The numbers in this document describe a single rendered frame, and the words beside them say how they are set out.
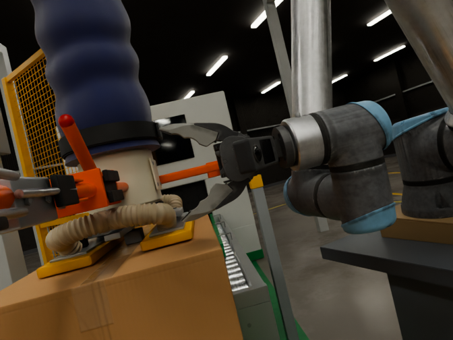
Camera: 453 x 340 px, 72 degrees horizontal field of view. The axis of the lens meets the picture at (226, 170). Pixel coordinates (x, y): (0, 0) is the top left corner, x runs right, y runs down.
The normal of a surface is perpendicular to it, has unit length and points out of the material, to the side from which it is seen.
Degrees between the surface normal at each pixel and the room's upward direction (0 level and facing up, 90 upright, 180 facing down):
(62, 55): 69
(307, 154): 120
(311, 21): 85
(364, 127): 92
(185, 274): 90
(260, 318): 90
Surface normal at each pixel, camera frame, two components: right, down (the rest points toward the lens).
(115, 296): 0.11, -0.03
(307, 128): -0.01, -0.42
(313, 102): -0.15, -0.04
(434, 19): -0.36, 0.56
